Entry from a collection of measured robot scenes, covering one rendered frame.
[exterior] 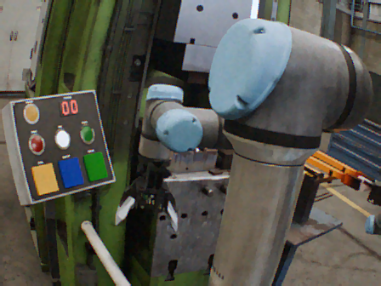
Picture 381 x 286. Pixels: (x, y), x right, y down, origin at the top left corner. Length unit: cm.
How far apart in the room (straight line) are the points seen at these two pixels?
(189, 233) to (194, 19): 78
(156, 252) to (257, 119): 117
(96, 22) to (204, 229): 88
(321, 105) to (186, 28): 96
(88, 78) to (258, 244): 105
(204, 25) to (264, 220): 102
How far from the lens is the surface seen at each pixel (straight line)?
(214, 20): 139
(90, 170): 113
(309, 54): 41
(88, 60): 137
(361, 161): 516
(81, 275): 168
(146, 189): 89
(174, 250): 156
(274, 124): 40
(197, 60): 138
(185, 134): 75
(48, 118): 109
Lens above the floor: 144
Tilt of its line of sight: 17 degrees down
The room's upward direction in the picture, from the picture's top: 10 degrees clockwise
